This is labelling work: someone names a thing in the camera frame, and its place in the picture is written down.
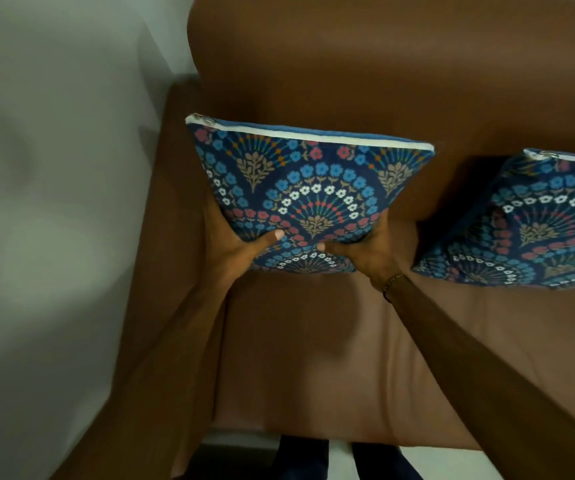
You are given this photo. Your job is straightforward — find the person's left hand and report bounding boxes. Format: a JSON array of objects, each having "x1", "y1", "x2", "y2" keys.
[{"x1": 202, "y1": 187, "x2": 285, "y2": 291}]

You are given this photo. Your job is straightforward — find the person's right hand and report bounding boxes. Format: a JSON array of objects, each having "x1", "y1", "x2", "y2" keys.
[{"x1": 316, "y1": 209, "x2": 408, "y2": 291}]

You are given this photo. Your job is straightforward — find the blue patterned cushion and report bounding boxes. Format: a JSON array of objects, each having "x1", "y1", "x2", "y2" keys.
[
  {"x1": 185, "y1": 113, "x2": 436, "y2": 274},
  {"x1": 411, "y1": 148, "x2": 575, "y2": 290}
]

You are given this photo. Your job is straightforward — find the brown leather sofa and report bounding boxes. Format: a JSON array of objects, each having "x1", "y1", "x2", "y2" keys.
[{"x1": 112, "y1": 0, "x2": 575, "y2": 480}]

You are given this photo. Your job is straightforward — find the person's left forearm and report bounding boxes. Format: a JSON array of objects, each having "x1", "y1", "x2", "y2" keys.
[{"x1": 49, "y1": 274, "x2": 231, "y2": 480}]

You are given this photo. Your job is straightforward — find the person's right forearm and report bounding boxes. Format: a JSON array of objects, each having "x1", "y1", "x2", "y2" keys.
[{"x1": 385, "y1": 275, "x2": 575, "y2": 480}]

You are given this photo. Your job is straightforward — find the person's dark trouser legs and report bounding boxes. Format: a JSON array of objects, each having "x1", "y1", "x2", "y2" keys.
[{"x1": 269, "y1": 434, "x2": 424, "y2": 480}]

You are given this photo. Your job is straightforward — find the beaded wrist bracelet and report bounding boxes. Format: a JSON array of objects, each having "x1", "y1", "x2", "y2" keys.
[{"x1": 382, "y1": 273, "x2": 408, "y2": 303}]

